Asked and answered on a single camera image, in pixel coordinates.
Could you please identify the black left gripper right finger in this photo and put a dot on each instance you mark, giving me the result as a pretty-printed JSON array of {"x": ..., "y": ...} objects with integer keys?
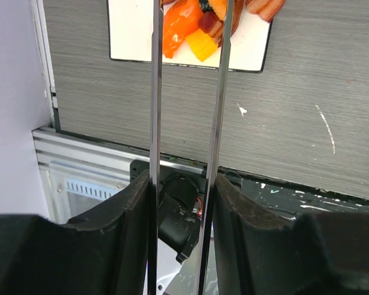
[{"x": 259, "y": 252}]

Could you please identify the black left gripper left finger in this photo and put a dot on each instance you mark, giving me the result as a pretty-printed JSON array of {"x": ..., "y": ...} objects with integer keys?
[{"x": 101, "y": 251}]

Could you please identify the metal serving tongs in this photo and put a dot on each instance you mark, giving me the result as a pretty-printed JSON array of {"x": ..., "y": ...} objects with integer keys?
[{"x": 204, "y": 150}]

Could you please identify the white square plate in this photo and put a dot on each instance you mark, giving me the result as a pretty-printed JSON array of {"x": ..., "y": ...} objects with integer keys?
[{"x": 130, "y": 26}]

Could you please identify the yellow egg piece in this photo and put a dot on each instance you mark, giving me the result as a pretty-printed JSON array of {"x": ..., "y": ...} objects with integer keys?
[{"x": 201, "y": 45}]

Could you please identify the orange salmon sushi piece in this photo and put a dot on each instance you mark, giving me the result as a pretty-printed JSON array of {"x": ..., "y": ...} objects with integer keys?
[{"x": 180, "y": 21}]

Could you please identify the bacon strip piece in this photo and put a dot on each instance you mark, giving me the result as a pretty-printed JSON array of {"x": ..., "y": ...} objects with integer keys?
[{"x": 265, "y": 9}]

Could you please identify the orange fried shrimp piece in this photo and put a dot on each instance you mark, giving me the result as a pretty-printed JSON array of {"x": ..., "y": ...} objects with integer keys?
[{"x": 219, "y": 7}]

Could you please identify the white slotted cable duct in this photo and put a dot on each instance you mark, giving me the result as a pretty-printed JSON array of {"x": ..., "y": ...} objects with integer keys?
[{"x": 90, "y": 190}]

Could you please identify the left aluminium frame post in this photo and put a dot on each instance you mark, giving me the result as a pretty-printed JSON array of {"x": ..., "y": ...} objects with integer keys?
[{"x": 46, "y": 61}]

